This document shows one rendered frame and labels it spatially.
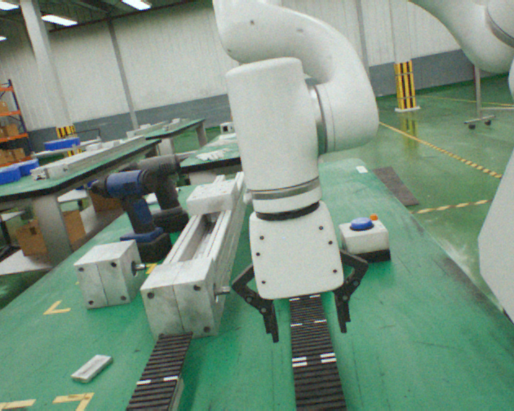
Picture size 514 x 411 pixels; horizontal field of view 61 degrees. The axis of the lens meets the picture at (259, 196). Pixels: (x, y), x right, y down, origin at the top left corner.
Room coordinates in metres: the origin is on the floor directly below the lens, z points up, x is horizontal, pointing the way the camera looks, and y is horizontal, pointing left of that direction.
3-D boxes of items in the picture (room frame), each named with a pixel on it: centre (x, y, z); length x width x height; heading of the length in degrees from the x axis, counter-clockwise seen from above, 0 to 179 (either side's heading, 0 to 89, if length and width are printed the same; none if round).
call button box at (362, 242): (0.79, -0.17, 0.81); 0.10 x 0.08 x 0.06; 85
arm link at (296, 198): (0.49, -0.03, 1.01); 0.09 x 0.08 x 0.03; 85
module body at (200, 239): (1.09, 0.11, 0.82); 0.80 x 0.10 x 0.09; 175
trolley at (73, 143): (5.67, 2.26, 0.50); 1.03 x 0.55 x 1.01; 178
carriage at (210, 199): (1.09, 0.11, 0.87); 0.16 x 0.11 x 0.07; 175
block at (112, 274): (0.83, 0.31, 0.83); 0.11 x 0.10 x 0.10; 85
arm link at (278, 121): (0.49, -0.03, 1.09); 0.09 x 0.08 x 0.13; 89
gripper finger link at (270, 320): (0.49, 0.02, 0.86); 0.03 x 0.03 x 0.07; 85
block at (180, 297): (0.65, 0.14, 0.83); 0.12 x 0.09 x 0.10; 85
